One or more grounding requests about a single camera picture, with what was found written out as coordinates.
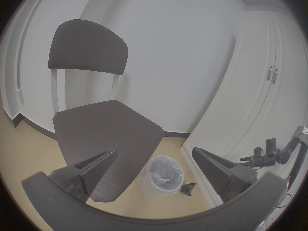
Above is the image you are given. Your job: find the grey and white chair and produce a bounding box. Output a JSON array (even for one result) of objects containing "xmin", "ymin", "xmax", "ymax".
[{"xmin": 48, "ymin": 19, "xmax": 164, "ymax": 203}]

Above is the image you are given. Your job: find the white wall cable duct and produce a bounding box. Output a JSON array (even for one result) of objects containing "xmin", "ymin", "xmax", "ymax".
[{"xmin": 16, "ymin": 0, "xmax": 57, "ymax": 105}]

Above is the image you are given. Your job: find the white wardrobe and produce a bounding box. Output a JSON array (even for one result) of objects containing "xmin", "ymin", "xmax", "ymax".
[{"xmin": 182, "ymin": 10, "xmax": 308, "ymax": 207}]

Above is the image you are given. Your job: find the white trash bin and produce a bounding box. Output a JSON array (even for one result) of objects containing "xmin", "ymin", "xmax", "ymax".
[{"xmin": 142, "ymin": 155, "xmax": 184, "ymax": 197}]

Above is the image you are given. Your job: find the crumpled black plastic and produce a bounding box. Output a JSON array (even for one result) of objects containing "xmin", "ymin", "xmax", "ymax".
[{"xmin": 180, "ymin": 182, "xmax": 197, "ymax": 197}]

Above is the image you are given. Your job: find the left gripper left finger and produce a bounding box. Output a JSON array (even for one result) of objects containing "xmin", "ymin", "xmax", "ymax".
[{"xmin": 52, "ymin": 148, "xmax": 118, "ymax": 201}]

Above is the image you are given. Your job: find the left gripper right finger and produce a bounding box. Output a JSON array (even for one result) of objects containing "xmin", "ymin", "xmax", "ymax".
[{"xmin": 192, "ymin": 147, "xmax": 258, "ymax": 197}]

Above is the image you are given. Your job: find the clear plastic bag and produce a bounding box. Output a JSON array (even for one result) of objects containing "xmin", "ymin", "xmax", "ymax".
[{"xmin": 139, "ymin": 155, "xmax": 185, "ymax": 198}]

